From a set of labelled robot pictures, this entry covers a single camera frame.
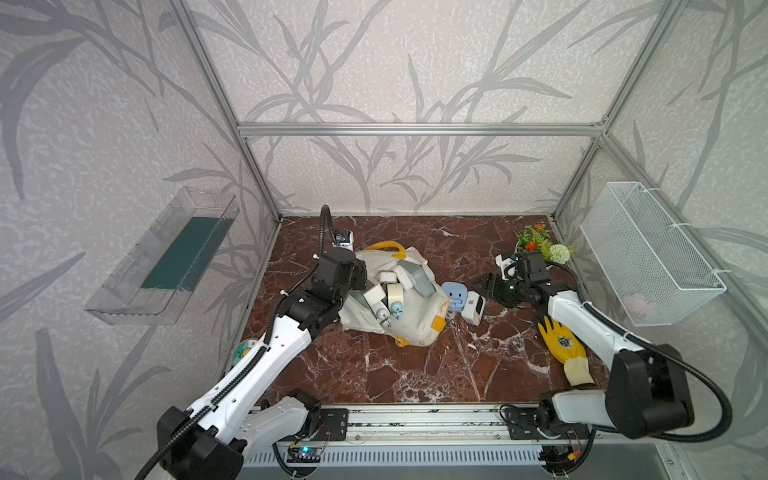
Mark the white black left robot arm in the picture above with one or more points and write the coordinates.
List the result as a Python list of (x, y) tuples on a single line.
[(212, 437)]

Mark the light blue face alarm clock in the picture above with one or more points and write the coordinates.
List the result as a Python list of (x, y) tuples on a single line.
[(458, 295)]

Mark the green circuit board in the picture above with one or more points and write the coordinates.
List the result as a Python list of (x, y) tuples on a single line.
[(304, 454)]

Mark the grey square analog clock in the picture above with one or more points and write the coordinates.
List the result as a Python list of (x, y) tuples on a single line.
[(419, 279)]

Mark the yellow work glove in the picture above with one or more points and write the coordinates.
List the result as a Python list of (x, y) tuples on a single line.
[(568, 350)]

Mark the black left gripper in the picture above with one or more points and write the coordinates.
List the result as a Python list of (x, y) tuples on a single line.
[(358, 268)]

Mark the white canvas bag yellow handles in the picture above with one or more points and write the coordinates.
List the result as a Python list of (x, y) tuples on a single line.
[(423, 318)]

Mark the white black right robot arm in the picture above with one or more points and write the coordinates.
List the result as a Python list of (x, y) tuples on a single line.
[(619, 381)]

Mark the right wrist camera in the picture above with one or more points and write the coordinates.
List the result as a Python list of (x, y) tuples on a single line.
[(507, 264)]

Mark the pink object in basket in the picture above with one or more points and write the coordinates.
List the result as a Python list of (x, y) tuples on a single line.
[(637, 305)]

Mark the clear plastic wall shelf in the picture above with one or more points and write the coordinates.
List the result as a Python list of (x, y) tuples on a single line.
[(152, 285)]

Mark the white digital clock dark screen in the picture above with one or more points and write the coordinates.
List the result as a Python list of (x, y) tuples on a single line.
[(375, 296)]

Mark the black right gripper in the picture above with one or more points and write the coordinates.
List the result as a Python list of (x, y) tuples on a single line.
[(493, 290)]

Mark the blue twin bell alarm clock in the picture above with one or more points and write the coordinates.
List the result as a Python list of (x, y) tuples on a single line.
[(395, 299)]

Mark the white wire mesh basket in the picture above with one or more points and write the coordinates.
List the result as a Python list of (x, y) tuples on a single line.
[(642, 250)]

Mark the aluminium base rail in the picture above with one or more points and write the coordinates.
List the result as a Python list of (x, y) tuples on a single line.
[(439, 435)]

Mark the white cube alarm clock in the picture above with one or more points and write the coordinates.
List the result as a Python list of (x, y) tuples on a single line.
[(473, 309)]

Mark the white pot artificial plant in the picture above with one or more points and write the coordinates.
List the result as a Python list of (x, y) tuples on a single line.
[(537, 238)]

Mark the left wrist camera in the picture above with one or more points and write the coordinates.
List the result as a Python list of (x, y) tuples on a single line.
[(344, 238)]

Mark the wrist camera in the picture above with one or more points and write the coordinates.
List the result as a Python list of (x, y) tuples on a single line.
[(507, 264), (344, 238)]

